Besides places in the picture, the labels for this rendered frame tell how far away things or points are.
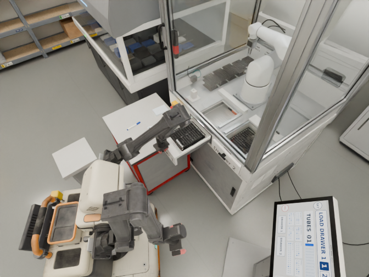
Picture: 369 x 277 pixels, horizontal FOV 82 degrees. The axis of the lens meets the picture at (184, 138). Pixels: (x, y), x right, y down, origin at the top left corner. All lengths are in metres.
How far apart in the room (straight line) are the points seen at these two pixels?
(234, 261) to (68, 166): 1.62
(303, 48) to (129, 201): 0.73
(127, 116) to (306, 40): 1.59
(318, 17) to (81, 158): 1.72
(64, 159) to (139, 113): 0.73
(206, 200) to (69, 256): 1.36
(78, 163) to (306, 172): 2.35
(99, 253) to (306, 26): 1.14
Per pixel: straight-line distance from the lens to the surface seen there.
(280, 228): 1.32
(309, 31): 0.84
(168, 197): 2.37
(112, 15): 1.84
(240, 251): 2.23
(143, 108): 2.09
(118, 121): 2.04
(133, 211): 0.62
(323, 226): 1.23
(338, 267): 1.16
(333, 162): 3.03
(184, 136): 1.64
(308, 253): 1.22
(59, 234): 1.53
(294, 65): 0.89
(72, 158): 1.95
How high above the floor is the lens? 2.20
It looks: 53 degrees down
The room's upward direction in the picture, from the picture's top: 3 degrees counter-clockwise
